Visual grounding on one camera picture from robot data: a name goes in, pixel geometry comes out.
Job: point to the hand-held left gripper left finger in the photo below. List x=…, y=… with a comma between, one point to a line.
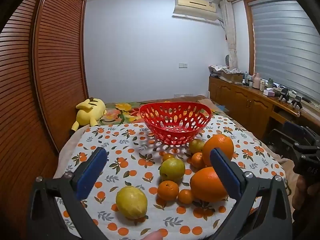
x=90, y=173

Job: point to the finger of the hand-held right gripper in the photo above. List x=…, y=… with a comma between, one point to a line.
x=293, y=125
x=282, y=140

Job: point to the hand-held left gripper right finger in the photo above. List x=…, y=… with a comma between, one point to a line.
x=225, y=173

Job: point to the large orange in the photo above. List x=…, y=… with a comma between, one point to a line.
x=217, y=145
x=205, y=185

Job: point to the small tangerine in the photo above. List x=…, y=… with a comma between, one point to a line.
x=168, y=190
x=198, y=160
x=185, y=196
x=168, y=157

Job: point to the small green apple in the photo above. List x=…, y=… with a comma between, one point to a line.
x=196, y=146

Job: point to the yellow-green oval fruit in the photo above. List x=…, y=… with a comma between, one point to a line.
x=131, y=201

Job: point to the large green apple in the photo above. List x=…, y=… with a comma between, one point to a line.
x=172, y=170

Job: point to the red perforated plastic basket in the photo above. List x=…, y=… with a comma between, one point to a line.
x=208, y=114

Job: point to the person's left hand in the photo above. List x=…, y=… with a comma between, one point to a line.
x=154, y=235

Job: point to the black tripod gadget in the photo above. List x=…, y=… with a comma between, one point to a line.
x=284, y=95
x=297, y=102

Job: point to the pink tissue box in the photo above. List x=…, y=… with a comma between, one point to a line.
x=268, y=93

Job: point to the orange-print white tablecloth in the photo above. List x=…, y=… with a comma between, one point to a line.
x=120, y=142

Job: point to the pink thermos jug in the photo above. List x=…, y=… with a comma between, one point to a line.
x=256, y=81

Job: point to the wooden cabinet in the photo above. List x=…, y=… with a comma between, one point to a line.
x=240, y=97

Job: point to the yellow plush toy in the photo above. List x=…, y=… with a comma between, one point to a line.
x=90, y=110

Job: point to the blue cloth piece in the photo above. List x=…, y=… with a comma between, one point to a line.
x=224, y=108

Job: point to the grey window blind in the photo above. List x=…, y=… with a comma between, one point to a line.
x=282, y=50

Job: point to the cardboard box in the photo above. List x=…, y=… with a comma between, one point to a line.
x=232, y=78

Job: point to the printed cloth pile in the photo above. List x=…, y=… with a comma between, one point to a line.
x=220, y=69

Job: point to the small round fan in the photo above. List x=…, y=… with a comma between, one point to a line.
x=227, y=60

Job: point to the brown louvered wardrobe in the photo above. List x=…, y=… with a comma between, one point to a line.
x=50, y=80

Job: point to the cream patterned curtain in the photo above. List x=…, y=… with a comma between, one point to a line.
x=230, y=30

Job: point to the white wall outlet strip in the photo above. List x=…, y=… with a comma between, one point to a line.
x=183, y=95

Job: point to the wooden window frame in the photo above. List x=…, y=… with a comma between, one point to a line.
x=250, y=42

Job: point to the white wall switch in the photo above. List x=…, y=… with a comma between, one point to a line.
x=183, y=65

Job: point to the wall air conditioner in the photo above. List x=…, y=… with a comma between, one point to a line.
x=195, y=7

